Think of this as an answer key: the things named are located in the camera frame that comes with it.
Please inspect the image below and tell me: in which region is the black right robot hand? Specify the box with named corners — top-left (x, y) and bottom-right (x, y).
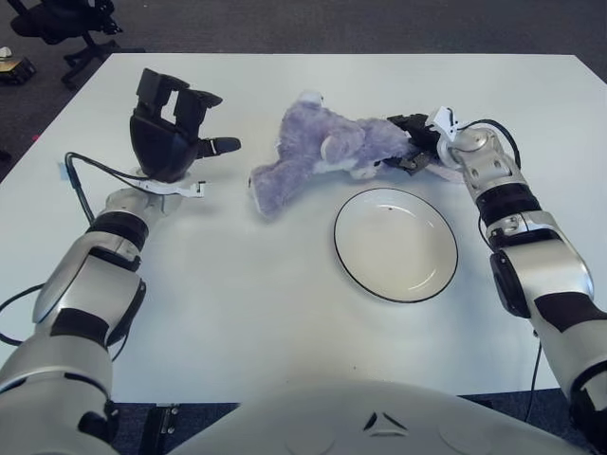
top-left (386, 112), bottom-right (445, 174)

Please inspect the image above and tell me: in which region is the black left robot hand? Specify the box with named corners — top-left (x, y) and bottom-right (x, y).
top-left (129, 68), bottom-right (242, 184)

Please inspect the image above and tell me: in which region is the purple plush teddy bear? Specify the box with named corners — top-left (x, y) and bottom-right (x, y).
top-left (246, 91), bottom-right (464, 222)

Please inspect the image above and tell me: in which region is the white plate with black rim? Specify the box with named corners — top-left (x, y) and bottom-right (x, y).
top-left (333, 188), bottom-right (460, 304)

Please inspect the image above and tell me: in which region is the brown cardboard box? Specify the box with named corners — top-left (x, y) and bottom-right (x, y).
top-left (0, 57), bottom-right (37, 86)

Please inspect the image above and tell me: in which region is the black office chair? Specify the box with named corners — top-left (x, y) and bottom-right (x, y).
top-left (9, 0), bottom-right (146, 89)

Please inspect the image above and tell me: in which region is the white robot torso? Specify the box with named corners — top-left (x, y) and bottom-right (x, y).
top-left (168, 378), bottom-right (594, 455)

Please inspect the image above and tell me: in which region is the white right wrist mount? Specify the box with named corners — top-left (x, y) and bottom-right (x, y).
top-left (429, 106), bottom-right (461, 143)

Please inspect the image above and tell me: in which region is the white wrist mount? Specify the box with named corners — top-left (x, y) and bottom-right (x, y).
top-left (137, 177), bottom-right (209, 199)
top-left (429, 106), bottom-right (461, 143)

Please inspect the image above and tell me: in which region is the white left wrist mount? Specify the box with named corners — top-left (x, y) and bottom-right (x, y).
top-left (137, 177), bottom-right (209, 199)

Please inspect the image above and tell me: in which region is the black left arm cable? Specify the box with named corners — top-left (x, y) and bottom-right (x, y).
top-left (0, 151), bottom-right (162, 362)

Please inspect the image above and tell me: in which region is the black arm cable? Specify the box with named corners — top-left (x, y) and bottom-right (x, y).
top-left (0, 151), bottom-right (162, 362)
top-left (457, 119), bottom-right (522, 167)

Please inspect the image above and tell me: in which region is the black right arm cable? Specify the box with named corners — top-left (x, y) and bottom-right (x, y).
top-left (457, 119), bottom-right (522, 167)

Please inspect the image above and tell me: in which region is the black metal table bracket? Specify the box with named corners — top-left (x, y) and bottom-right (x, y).
top-left (141, 404), bottom-right (179, 455)

